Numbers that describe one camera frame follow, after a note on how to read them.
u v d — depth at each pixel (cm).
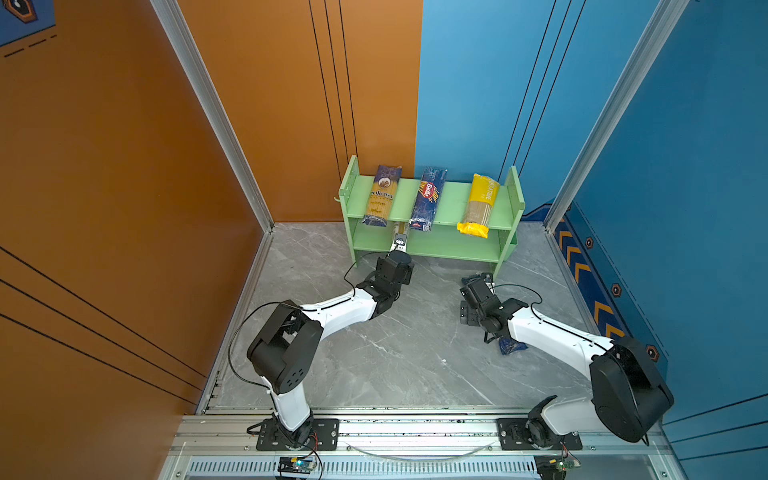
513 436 72
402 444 73
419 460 71
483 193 87
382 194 87
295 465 71
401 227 92
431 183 90
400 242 76
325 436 74
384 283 69
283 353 47
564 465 70
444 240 102
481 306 68
